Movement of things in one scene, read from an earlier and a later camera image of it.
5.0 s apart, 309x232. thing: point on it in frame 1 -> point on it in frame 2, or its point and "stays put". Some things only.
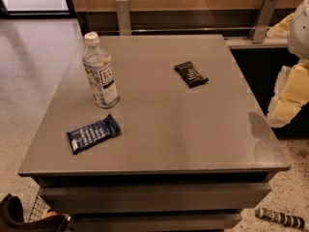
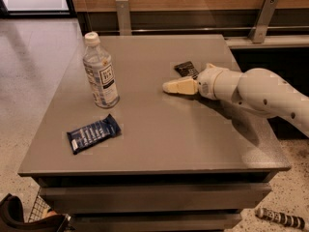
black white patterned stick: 280,217 stays put
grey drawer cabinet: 152,133 stays put
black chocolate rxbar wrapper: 187,72 stays put
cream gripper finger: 292,92 -> 184,85
